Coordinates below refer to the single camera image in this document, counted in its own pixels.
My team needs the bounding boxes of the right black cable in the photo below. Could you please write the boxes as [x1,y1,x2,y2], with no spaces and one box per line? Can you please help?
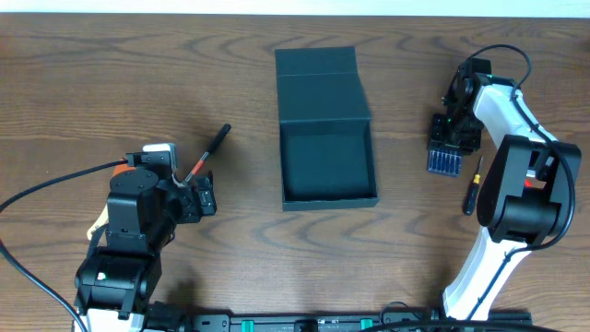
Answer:
[465,43,577,319]

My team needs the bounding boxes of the dark green open box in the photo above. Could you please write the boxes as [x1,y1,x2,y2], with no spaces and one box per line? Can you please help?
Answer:
[275,46,379,211]

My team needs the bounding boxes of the left black cable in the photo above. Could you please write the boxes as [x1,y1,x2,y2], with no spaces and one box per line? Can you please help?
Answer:
[0,159,130,332]

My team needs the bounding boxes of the small claw hammer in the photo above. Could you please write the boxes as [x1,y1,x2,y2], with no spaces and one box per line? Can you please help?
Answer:
[172,123,231,187]

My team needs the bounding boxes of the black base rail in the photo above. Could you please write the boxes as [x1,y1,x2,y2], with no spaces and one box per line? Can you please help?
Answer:
[147,312,534,332]

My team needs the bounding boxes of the black cable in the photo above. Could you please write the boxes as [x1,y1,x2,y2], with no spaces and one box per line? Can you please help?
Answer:
[0,159,130,332]
[465,43,577,319]

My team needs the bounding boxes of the orange scraper wooden handle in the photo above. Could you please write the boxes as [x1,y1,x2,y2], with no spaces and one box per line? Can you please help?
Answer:
[87,161,134,241]

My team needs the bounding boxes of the blue precision screwdriver set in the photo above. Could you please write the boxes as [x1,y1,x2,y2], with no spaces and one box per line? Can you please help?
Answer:
[427,148,462,177]

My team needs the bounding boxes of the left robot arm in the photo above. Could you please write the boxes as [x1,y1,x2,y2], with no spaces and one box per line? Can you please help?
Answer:
[74,151,217,331]

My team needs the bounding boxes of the black yellow screwdriver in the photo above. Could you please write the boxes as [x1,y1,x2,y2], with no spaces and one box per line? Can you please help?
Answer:
[462,156,483,216]

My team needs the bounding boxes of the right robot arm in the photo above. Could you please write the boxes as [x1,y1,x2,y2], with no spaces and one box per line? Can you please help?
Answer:
[427,56,582,321]

